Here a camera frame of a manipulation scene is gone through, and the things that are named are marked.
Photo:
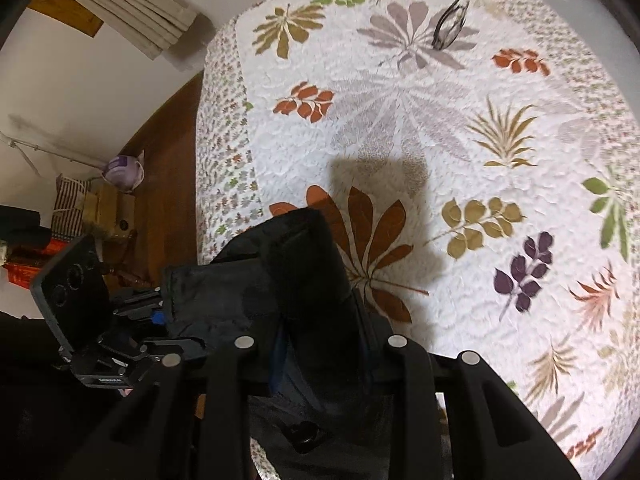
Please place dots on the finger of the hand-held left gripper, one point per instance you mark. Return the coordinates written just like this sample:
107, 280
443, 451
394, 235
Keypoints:
140, 296
142, 314

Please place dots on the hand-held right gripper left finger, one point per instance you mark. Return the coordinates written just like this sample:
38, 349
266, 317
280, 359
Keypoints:
225, 400

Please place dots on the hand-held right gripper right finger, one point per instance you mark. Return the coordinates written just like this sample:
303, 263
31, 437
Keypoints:
425, 400

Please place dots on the black pants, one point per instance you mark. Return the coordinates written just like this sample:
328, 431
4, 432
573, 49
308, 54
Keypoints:
290, 310

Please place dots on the red patterned packet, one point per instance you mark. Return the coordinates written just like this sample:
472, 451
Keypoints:
27, 262

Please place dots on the striped bag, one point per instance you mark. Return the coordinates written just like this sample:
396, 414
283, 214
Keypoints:
70, 205

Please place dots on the cardboard box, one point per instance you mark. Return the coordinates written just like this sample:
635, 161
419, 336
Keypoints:
112, 212

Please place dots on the floral quilt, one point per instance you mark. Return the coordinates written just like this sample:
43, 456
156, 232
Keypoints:
450, 160

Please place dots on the wooden framed window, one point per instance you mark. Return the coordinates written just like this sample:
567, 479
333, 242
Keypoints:
65, 10

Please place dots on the beige curtain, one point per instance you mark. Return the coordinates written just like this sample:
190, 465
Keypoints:
125, 10

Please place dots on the black eyeglasses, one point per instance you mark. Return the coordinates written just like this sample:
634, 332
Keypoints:
450, 22

